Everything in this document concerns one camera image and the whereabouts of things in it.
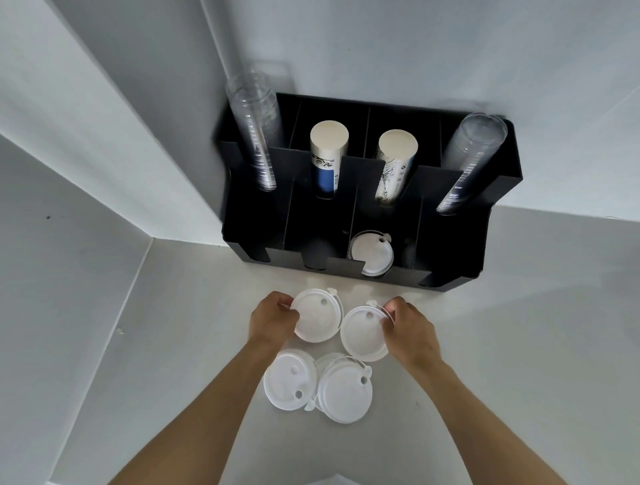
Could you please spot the person's right forearm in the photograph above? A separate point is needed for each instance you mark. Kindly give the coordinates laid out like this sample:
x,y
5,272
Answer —
x,y
480,424

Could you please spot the person's left thumb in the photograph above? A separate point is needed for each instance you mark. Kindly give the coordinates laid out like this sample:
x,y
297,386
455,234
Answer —
x,y
294,318

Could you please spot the person's right hand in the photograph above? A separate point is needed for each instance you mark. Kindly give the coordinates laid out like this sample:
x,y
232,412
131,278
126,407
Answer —
x,y
415,335

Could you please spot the tall stack of clear cups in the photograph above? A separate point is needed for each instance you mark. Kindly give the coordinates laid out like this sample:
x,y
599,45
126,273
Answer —
x,y
254,130

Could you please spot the person's right thumb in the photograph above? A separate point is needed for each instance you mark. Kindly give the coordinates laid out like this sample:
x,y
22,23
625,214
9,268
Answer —
x,y
388,325

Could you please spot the blue print paper cup stack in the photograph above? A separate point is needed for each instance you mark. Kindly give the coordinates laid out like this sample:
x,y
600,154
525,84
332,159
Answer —
x,y
327,155

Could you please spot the stack of white lids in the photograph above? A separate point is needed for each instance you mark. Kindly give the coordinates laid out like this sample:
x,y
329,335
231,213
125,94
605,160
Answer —
x,y
371,254

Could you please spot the black sketch paper cup stack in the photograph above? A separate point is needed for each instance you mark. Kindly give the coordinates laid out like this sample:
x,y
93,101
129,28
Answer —
x,y
395,165

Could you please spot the short stack of clear cups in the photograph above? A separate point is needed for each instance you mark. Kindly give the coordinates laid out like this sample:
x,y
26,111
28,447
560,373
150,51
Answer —
x,y
470,160

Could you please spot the black cup and lid organizer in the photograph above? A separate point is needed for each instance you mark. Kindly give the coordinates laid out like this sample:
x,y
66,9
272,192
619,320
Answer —
x,y
440,250

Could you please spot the person's left forearm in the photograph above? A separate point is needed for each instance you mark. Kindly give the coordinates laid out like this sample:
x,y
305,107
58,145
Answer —
x,y
200,424

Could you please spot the person's left hand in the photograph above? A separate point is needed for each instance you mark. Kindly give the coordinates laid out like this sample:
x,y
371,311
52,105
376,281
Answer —
x,y
267,322

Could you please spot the white plastic cup lid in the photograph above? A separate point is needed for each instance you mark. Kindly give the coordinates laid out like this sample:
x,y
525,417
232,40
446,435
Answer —
x,y
362,335
345,397
317,317
332,360
289,382

